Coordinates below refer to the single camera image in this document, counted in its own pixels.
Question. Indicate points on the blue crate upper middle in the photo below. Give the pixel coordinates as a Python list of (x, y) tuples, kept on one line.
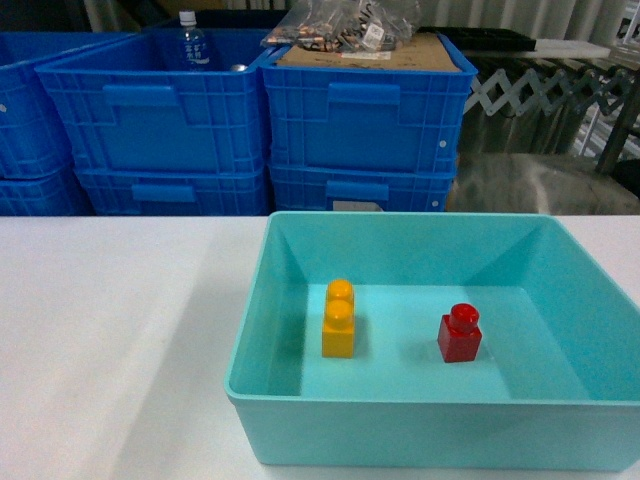
[(134, 105)]

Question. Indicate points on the blue crate lower left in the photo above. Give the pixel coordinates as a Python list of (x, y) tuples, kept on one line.
[(57, 194)]

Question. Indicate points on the yellow two-stud toy block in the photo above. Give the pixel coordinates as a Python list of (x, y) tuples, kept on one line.
[(338, 327)]

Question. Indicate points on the expandable roller conveyor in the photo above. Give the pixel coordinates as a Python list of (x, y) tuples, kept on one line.
[(544, 106)]

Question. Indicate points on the red one-stud toy block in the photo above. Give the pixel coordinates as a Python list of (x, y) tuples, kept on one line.
[(459, 336)]

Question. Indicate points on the brown cardboard sheet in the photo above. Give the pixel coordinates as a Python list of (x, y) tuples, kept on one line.
[(370, 57)]

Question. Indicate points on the blue crate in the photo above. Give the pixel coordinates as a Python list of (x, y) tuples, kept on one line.
[(34, 142), (399, 113), (57, 194), (137, 193), (318, 189), (134, 105)]

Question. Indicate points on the blue crate lower middle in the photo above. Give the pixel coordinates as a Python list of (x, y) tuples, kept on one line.
[(137, 193)]

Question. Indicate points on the blue crate upper left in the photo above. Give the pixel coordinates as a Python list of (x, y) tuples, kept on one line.
[(34, 142)]

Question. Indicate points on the blue crate lower right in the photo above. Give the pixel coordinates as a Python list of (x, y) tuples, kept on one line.
[(318, 189)]

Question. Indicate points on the white foam board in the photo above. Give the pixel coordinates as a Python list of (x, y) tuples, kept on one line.
[(570, 49)]

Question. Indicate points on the clear plastic water bottle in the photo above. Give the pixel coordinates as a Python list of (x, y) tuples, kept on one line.
[(193, 43)]

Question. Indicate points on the teal plastic bin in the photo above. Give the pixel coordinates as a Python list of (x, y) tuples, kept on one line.
[(555, 384)]

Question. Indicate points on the clear bag of parts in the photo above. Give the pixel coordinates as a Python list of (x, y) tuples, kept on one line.
[(346, 26)]

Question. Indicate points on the black tray on conveyor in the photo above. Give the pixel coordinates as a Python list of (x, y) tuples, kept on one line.
[(484, 39)]

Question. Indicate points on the blue crate upper right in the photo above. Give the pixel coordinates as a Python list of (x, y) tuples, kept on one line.
[(399, 113)]

